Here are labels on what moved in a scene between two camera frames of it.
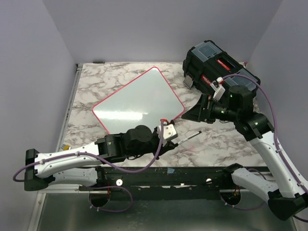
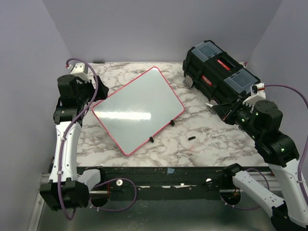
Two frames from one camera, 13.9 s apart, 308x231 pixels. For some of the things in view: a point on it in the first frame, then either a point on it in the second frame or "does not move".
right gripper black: x=197 y=112 -> x=224 y=110
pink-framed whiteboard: x=146 y=100 does not move
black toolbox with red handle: x=205 y=61 does not move
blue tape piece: x=170 y=170 does not move
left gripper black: x=169 y=146 -> x=103 y=90
